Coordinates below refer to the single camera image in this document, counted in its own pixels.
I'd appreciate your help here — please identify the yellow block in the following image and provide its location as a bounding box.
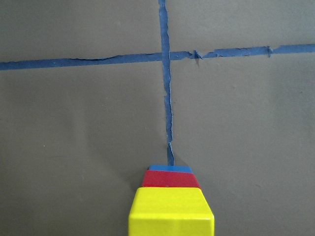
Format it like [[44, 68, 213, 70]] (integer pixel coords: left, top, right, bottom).
[[128, 187, 215, 236]]

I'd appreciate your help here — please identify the red block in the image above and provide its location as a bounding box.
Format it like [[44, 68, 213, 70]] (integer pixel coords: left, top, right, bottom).
[[141, 170, 201, 189]]

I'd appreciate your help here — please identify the blue block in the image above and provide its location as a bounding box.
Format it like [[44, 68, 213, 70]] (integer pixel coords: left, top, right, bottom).
[[148, 165, 193, 174]]

